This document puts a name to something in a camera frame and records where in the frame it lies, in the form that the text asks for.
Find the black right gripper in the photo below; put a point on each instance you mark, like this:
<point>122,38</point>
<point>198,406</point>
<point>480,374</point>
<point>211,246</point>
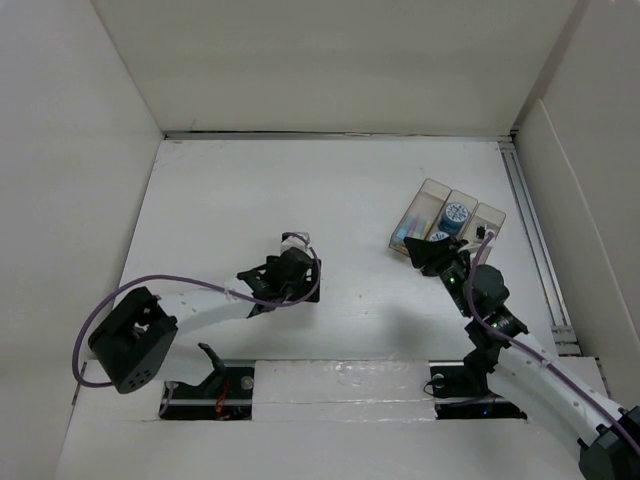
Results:
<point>434,254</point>

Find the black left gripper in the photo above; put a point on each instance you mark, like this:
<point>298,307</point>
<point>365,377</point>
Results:
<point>306,287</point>

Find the pink highlighter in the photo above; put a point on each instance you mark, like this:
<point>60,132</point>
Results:
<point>415,228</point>

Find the blue patterned tape roll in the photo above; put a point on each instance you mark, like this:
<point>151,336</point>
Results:
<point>438,236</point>

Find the blue highlighter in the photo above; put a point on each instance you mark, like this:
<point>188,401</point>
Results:
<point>403,230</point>

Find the yellow highlighter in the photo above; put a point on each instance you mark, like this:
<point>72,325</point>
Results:
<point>426,225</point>

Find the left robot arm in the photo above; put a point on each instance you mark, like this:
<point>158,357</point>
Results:
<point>138,341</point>

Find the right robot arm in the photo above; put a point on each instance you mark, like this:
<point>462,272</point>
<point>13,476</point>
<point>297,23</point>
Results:
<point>508,361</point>

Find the clear three-compartment organizer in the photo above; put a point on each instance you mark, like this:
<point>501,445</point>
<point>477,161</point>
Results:
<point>438,212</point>

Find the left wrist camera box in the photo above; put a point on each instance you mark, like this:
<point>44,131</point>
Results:
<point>299,240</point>

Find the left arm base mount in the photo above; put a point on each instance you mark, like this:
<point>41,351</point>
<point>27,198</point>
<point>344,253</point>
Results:
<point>225,394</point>

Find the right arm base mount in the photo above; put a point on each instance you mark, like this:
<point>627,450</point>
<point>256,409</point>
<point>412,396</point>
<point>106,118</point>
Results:
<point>460,391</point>

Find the aluminium rail right side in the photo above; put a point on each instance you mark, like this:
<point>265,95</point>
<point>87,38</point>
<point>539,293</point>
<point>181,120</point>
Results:
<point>561,327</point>

